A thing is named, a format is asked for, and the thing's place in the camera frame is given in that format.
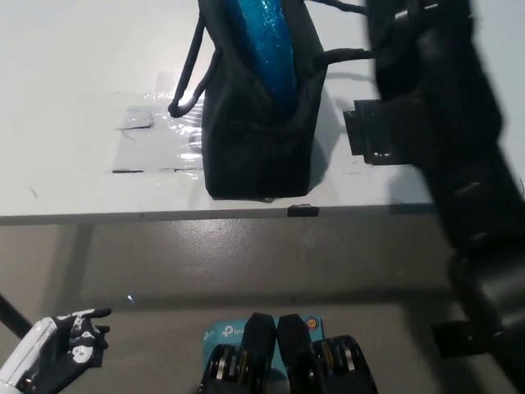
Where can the blue plate stack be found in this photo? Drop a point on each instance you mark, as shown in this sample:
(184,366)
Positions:
(266,53)

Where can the small black tape strip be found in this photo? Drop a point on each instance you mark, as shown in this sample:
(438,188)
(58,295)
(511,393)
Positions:
(303,210)

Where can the grey tape square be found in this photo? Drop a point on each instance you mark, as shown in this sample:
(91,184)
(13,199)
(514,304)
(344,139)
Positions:
(137,121)

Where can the clear glossy tape patch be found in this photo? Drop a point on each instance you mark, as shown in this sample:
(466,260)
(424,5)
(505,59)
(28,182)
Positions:
(164,143)

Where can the teal tp-link box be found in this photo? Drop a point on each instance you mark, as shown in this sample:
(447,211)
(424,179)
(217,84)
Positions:
(221,334)

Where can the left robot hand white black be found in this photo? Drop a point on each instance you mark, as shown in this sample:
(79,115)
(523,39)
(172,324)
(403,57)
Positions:
(41,357)

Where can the black fabric tote bag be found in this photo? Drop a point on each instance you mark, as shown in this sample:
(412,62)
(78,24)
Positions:
(258,164)

